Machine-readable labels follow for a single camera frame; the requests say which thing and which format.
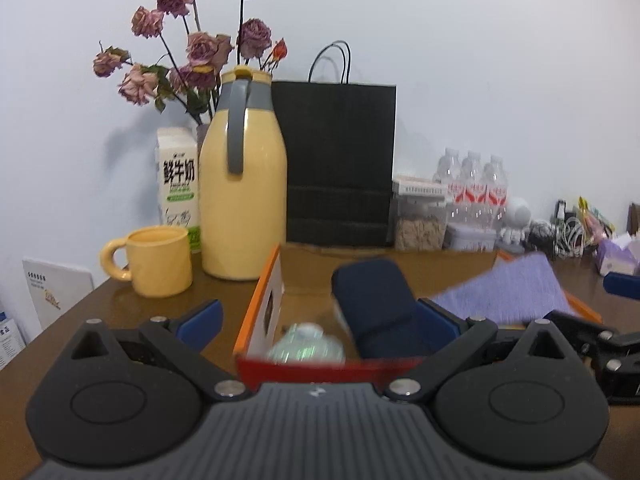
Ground crumpled clear plastic wrap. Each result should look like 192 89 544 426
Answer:
266 323 346 364

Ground milk carton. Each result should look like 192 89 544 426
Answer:
155 127 201 252

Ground clear food container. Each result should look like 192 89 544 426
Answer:
392 177 448 252

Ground yellow thermos jug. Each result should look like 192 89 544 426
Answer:
200 65 288 281

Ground white booklet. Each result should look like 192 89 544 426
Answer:
23 258 94 330

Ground white robot toy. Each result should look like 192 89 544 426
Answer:
497 197 532 254

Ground purple tissue box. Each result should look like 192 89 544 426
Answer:
596 233 639 276

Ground navy rolled cloth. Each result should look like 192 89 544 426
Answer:
331 258 433 360

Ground left water bottle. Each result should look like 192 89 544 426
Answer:
434 148 464 221

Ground purple cloth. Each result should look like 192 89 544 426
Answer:
432 254 575 325

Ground middle water bottle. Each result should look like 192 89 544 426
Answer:
460 151 486 226

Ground red cardboard box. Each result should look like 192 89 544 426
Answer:
232 242 604 392

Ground small tin box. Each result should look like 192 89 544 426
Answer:
442 223 497 252

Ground yellow mug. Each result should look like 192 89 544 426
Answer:
100 226 193 298

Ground tangle of cables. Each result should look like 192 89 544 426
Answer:
525 199 601 262

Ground water bottle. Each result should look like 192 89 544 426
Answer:
434 148 464 221
460 151 486 226
483 155 509 231

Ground dried pink flower bouquet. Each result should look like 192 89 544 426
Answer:
92 0 288 126

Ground right water bottle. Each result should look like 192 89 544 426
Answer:
483 155 509 231

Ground black paper bag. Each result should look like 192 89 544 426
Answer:
272 40 396 247

